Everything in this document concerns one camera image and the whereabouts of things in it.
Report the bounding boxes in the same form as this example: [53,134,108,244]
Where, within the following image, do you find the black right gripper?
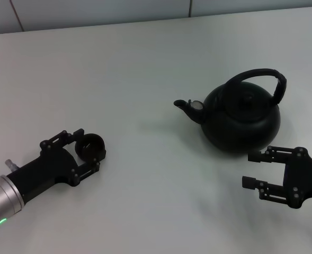
[242,146,312,210]

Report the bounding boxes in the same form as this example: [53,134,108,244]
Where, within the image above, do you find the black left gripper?
[6,129,101,199]

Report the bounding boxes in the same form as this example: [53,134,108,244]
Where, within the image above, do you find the small dark teacup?
[75,133,108,162]

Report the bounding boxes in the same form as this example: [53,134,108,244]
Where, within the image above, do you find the black round teapot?
[173,68,288,157]

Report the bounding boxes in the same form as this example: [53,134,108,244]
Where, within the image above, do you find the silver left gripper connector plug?
[5,158,19,171]

